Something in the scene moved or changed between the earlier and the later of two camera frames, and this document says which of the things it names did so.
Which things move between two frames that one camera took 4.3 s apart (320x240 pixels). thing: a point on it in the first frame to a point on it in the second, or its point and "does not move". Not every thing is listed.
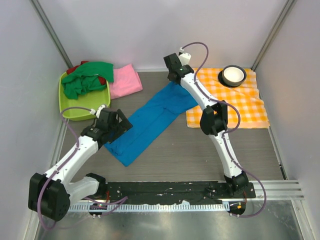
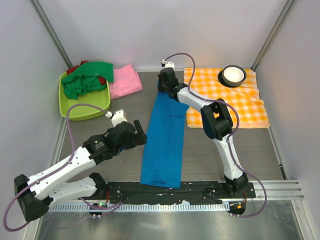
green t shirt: [85, 78] does not move
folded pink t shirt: [126, 81] does not move
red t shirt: [102, 79] does not move
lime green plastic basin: [91, 100] does not move
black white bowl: [232, 75] does not move
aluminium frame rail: [277, 190] does not move
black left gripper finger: [110, 141] to [141, 138]
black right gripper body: [168, 75] to [162, 87]
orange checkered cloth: [244, 107] does not move
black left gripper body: [114, 129] to [131, 143]
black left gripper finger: [123, 121] to [138, 126]
